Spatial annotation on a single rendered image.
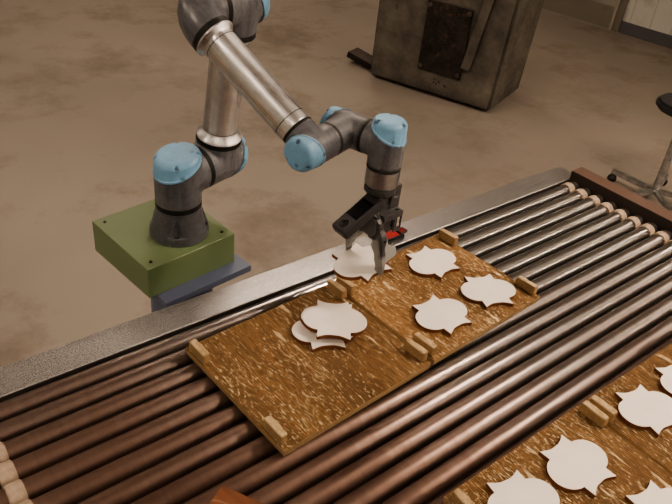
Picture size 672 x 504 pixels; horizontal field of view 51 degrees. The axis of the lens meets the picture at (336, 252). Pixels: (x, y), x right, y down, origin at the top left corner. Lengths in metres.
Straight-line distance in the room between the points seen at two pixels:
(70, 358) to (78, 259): 1.92
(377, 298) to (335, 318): 0.17
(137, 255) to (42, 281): 1.62
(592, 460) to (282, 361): 0.65
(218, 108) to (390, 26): 3.96
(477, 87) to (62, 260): 3.25
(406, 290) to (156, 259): 0.63
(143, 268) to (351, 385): 0.60
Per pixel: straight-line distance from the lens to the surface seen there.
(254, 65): 1.49
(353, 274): 1.60
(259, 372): 1.51
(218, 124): 1.78
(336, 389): 1.49
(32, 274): 3.45
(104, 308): 3.19
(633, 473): 1.53
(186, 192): 1.76
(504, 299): 1.81
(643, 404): 1.67
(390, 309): 1.71
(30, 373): 1.59
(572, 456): 1.49
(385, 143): 1.47
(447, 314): 1.71
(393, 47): 5.66
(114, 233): 1.90
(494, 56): 5.32
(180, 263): 1.81
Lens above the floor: 1.99
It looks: 34 degrees down
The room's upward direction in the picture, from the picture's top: 7 degrees clockwise
